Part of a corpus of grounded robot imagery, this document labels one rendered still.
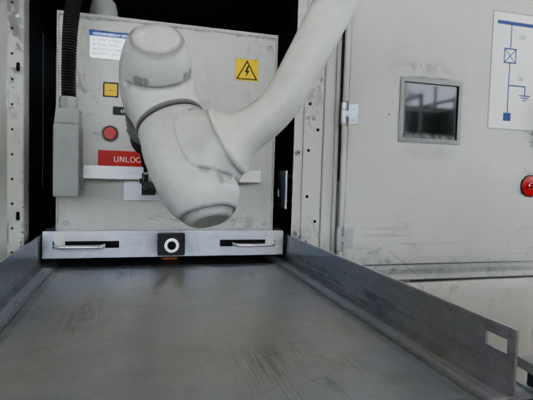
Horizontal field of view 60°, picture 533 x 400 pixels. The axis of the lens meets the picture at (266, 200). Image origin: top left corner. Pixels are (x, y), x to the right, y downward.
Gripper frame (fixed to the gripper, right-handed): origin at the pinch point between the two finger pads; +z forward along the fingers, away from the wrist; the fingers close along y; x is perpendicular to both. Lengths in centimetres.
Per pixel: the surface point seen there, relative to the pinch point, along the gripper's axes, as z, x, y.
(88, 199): 8.0, -12.7, -0.2
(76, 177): -4.0, -13.8, 1.0
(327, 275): -9.3, 33.0, 24.0
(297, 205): 5.0, 34.5, 2.2
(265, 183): 5.9, 27.5, -4.1
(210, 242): 11.8, 14.3, 8.6
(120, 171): 1.4, -5.8, -3.9
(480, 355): -45, 33, 44
